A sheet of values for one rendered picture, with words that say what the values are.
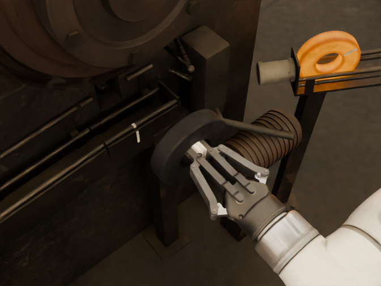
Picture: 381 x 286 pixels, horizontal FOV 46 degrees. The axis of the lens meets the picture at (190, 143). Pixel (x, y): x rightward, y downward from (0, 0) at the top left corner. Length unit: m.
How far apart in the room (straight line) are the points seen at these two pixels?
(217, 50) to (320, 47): 0.25
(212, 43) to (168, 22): 0.31
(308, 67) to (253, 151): 0.25
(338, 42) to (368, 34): 1.33
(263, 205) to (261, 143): 0.51
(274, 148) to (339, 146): 0.74
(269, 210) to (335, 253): 0.11
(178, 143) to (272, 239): 0.21
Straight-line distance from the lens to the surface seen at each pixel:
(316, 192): 1.77
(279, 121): 1.24
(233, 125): 1.13
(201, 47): 1.02
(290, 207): 1.70
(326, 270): 0.66
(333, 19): 2.50
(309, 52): 1.12
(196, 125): 0.73
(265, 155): 1.19
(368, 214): 0.72
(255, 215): 0.69
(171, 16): 0.73
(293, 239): 0.68
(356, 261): 0.68
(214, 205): 0.71
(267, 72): 1.14
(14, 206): 0.95
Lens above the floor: 1.48
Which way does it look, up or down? 54 degrees down
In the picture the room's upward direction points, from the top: straight up
